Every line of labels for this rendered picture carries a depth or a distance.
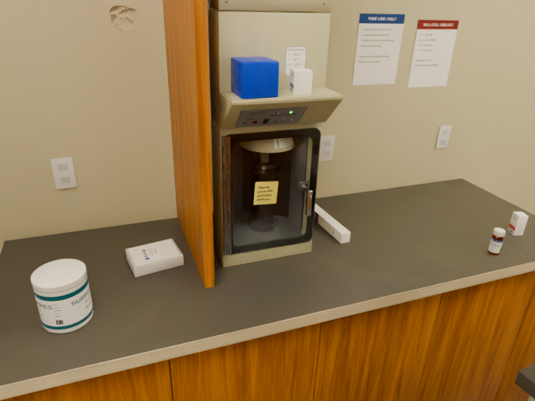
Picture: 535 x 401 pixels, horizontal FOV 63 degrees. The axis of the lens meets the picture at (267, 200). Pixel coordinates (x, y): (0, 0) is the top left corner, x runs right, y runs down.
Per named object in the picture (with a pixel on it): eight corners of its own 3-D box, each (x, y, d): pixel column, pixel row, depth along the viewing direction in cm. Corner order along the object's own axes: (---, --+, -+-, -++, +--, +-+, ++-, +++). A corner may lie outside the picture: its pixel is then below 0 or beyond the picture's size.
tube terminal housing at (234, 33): (205, 231, 163) (196, 7, 130) (284, 219, 173) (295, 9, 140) (222, 267, 142) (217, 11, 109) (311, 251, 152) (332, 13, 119)
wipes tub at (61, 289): (44, 307, 121) (33, 262, 115) (93, 298, 126) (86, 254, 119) (39, 339, 110) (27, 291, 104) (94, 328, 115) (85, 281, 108)
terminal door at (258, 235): (224, 255, 139) (223, 134, 122) (310, 240, 149) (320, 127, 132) (225, 256, 139) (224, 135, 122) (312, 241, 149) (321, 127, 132)
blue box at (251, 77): (230, 91, 118) (230, 56, 114) (265, 90, 121) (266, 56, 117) (241, 99, 109) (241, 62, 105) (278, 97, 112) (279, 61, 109)
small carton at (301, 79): (289, 90, 121) (290, 68, 119) (306, 90, 122) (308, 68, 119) (293, 94, 117) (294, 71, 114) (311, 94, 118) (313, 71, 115)
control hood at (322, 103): (219, 127, 121) (219, 91, 117) (322, 120, 132) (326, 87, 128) (231, 139, 112) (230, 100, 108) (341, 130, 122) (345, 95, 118)
